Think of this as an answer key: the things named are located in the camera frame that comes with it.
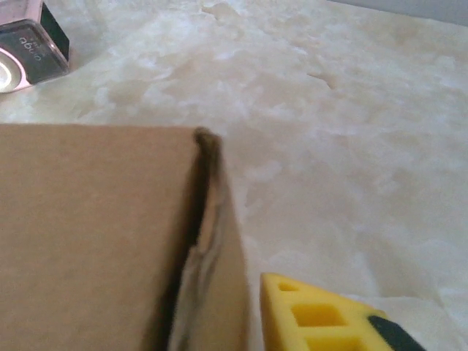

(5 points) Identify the brown cardboard box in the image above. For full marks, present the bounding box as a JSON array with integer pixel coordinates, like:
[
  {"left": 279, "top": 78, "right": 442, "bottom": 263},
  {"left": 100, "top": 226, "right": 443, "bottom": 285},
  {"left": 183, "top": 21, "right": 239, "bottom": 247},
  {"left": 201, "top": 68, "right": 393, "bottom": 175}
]
[{"left": 0, "top": 124, "right": 254, "bottom": 351}]

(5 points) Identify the small pink box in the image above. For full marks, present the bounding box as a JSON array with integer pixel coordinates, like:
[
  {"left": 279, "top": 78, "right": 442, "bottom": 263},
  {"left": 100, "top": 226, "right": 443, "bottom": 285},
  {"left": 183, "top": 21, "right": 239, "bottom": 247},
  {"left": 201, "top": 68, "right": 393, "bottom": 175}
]
[{"left": 0, "top": 0, "right": 71, "bottom": 94}]

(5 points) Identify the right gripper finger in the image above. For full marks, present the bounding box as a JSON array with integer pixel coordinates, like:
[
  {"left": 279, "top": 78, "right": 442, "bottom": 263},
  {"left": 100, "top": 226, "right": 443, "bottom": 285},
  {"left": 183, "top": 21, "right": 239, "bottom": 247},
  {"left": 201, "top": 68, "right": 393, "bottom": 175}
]
[{"left": 260, "top": 272, "right": 427, "bottom": 351}]

